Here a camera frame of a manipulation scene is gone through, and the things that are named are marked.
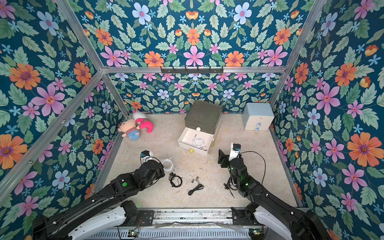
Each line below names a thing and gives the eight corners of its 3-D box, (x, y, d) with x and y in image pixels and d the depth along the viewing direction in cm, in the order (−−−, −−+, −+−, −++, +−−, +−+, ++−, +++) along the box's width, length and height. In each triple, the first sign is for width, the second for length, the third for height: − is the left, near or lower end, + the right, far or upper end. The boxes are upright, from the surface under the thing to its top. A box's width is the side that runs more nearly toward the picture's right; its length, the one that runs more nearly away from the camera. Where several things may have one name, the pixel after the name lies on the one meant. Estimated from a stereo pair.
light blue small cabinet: (244, 132, 111) (248, 118, 99) (239, 112, 125) (243, 97, 113) (268, 132, 111) (276, 118, 99) (261, 112, 125) (267, 97, 113)
